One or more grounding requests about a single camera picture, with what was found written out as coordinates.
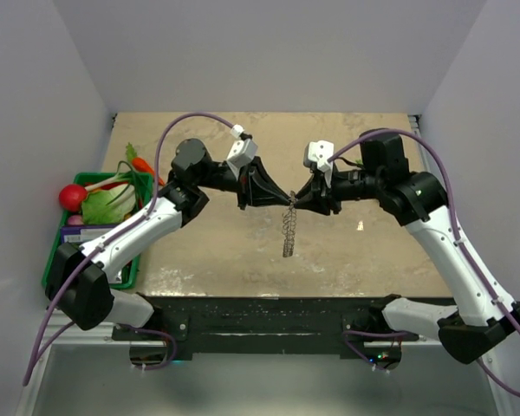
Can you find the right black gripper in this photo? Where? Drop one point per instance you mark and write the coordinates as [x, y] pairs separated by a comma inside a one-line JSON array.
[[325, 198]]

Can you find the orange toy carrot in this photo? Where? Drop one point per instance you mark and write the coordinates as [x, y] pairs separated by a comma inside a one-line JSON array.
[[139, 164]]

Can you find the metal disc with keyrings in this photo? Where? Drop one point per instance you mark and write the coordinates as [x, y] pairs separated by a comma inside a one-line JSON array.
[[289, 227]]

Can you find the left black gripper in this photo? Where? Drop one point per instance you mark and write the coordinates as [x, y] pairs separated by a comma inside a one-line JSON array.
[[257, 195]]

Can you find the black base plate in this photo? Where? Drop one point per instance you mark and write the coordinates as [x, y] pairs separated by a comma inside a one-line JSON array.
[[342, 326]]

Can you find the green plastic crate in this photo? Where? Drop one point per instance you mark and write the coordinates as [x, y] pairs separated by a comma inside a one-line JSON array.
[[144, 186]]

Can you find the pink toy onion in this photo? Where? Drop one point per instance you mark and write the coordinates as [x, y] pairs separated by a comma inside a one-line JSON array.
[[75, 220]]

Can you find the purple box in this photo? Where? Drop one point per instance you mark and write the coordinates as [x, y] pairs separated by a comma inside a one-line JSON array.
[[81, 234]]

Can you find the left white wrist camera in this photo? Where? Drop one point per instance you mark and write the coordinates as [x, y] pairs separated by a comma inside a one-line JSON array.
[[242, 152]]

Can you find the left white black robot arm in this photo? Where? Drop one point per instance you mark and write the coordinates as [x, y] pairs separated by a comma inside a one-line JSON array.
[[78, 276]]

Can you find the toy bok choy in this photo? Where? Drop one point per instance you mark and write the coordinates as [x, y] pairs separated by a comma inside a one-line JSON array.
[[112, 200]]

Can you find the red toy radish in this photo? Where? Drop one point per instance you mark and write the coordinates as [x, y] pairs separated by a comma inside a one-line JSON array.
[[71, 197]]

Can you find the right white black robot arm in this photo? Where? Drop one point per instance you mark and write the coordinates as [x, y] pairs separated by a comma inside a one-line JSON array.
[[483, 313]]

